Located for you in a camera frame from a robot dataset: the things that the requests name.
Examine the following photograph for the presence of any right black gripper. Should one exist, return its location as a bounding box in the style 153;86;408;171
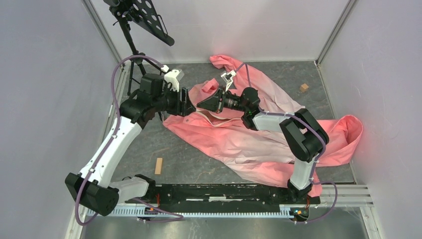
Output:
197;86;248;115

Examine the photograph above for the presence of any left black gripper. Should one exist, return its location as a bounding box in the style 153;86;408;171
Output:
152;84;196;117

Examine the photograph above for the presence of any pink zip jacket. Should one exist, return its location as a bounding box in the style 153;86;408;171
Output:
163;55;363;188

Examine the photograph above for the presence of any black perforated music stand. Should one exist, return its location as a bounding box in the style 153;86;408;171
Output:
103;0;175;96

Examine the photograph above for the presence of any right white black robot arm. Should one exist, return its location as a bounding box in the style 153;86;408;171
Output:
197;87;329;203

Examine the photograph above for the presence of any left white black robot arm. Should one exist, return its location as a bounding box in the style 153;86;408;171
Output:
65;69;196;216

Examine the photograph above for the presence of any long wooden block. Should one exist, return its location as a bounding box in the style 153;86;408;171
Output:
154;157;163;175

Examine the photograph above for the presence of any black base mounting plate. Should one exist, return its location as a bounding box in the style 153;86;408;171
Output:
141;184;320;213

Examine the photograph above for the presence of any small wooden cube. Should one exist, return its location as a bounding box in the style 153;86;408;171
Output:
299;84;309;93

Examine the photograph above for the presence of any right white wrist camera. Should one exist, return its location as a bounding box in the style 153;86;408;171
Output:
220;70;237;92

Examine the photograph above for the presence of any white slotted cable duct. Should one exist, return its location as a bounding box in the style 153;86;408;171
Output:
86;204;311;219

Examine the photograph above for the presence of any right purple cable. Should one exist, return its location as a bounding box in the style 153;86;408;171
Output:
234;62;338;224

